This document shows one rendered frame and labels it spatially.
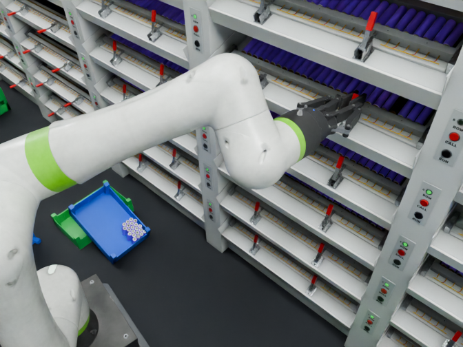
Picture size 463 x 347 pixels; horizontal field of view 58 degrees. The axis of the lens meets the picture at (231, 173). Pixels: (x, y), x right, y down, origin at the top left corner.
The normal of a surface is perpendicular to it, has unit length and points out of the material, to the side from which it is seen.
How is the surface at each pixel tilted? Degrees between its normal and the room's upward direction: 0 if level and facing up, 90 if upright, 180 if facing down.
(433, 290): 19
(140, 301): 0
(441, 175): 90
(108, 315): 4
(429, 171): 90
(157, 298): 0
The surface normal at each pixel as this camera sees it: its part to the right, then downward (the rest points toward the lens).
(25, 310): 0.77, 0.51
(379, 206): -0.24, -0.50
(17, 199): 0.73, -0.58
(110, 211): 0.26, -0.49
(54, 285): 0.17, -0.73
